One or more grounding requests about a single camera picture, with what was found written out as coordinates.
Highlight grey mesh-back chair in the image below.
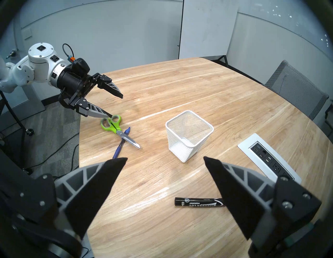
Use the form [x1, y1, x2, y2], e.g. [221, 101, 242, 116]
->
[324, 99, 333, 136]
[264, 60, 329, 120]

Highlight white mesh pen holder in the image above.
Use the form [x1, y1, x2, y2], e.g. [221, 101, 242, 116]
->
[165, 110, 214, 163]

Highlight green handled scissors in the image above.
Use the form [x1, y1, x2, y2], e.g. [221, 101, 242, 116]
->
[100, 114, 141, 149]

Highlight grey table power outlet panel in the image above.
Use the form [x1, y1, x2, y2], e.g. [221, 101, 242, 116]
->
[238, 133, 302, 184]

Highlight black wheeled stand frame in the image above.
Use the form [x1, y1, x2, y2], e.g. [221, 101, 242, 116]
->
[0, 91, 35, 175]

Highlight left camera cable orange plug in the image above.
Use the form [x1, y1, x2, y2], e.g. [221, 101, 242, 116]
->
[62, 43, 76, 62]

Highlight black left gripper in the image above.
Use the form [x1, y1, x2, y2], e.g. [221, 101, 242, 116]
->
[57, 70, 124, 119]

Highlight rolling whiteboard on stand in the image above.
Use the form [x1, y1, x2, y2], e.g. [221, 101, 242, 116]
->
[178, 0, 238, 65]

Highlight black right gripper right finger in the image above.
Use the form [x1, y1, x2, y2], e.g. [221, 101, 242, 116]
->
[204, 156, 322, 240]

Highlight blue ballpoint pen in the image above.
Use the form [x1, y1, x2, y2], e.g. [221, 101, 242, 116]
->
[112, 127, 131, 159]

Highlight black permanent marker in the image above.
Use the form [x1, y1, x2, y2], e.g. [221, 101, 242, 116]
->
[175, 197, 225, 208]

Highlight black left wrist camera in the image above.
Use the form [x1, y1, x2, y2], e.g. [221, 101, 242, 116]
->
[70, 58, 91, 77]

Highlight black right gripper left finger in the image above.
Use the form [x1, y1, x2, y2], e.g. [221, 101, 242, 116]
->
[5, 157, 128, 240]

